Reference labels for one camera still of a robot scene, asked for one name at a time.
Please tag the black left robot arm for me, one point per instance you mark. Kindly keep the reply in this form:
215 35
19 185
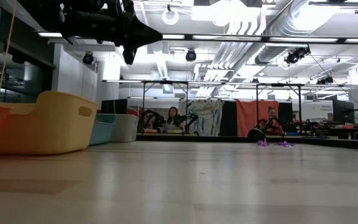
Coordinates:
82 21

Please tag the white plastic bin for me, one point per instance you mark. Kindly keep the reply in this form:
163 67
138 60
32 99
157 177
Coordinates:
124 127

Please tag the person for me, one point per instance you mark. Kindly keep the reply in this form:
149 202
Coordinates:
272 123
172 121

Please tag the silver ventilation duct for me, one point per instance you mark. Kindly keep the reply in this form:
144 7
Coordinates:
275 49

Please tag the black background robot arm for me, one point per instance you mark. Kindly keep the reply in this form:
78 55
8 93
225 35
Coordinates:
154 119
188 119

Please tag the black box monitor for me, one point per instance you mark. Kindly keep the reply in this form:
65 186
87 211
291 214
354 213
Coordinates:
113 106

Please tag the teal plastic bin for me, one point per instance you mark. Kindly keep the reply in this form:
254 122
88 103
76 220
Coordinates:
102 130

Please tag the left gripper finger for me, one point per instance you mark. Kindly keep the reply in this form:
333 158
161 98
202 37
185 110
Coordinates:
143 39
143 28

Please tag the yellow plastic bin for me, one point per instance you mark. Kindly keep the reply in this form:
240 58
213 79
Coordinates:
51 127

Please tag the white sign board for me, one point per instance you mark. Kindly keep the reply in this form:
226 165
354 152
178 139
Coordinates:
317 115

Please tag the white patterned tarp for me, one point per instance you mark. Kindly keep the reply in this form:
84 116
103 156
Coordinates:
207 118

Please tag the dark cluttered work table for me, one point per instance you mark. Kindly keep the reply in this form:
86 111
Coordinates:
322 132

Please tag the black ceiling spotlight cluster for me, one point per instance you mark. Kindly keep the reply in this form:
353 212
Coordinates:
297 55

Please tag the black backdrop panel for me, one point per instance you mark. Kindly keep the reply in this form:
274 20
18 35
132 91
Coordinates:
286 112
228 119

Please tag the long ceiling light strip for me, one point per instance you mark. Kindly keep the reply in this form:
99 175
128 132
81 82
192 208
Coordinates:
303 39

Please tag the orange cloth backdrop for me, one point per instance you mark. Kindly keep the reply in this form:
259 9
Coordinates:
247 115

